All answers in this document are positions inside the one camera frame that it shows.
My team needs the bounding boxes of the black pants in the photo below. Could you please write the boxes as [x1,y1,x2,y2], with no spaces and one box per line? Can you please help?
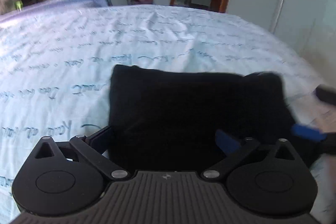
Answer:
[108,65,321,172]

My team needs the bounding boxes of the white script-print bedspread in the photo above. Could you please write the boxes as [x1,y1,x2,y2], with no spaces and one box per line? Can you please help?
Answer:
[1,5,335,223]

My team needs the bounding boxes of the blue striped blanket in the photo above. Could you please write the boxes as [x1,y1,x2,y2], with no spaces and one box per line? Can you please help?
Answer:
[1,0,112,23]

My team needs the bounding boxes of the floral pillow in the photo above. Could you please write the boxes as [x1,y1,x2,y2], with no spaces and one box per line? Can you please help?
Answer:
[0,0,14,15]

